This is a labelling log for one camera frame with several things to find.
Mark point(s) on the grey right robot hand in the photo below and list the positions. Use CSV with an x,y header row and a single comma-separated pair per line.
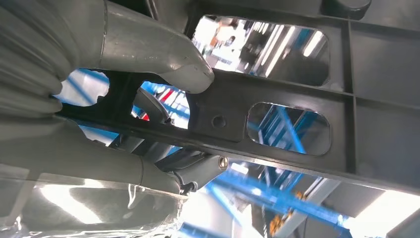
x,y
82,157

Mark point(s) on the blue metal shelf rack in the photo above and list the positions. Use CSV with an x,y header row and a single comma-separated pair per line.
x,y
279,198

